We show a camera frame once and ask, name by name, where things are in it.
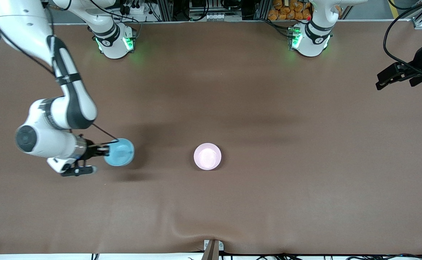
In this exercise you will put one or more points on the pile of orange packets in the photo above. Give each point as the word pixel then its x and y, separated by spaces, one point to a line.
pixel 287 12

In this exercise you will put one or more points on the brown table cloth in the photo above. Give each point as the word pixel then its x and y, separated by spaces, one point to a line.
pixel 160 202

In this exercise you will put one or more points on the blue bowl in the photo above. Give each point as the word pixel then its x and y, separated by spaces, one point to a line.
pixel 121 153

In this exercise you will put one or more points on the white terminal strip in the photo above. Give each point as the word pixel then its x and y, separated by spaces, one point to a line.
pixel 218 16

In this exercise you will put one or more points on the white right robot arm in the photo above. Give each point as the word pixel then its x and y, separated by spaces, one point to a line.
pixel 70 104

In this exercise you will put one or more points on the pink bowl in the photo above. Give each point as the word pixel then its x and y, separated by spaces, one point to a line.
pixel 207 156

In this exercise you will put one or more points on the white power strip with plugs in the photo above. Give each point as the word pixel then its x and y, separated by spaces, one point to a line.
pixel 138 9

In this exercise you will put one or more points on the aluminium frame post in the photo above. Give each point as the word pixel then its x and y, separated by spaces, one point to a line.
pixel 166 11

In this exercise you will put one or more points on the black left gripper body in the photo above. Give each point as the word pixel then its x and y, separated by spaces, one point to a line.
pixel 419 60

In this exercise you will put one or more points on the grey metal bracket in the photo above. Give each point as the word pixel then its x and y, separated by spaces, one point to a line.
pixel 220 246

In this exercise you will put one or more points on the brown camera post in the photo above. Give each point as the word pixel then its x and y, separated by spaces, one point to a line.
pixel 211 252

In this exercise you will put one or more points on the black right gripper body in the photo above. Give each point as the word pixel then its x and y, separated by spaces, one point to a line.
pixel 89 150

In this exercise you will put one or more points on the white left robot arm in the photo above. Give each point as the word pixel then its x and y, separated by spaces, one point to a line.
pixel 310 45

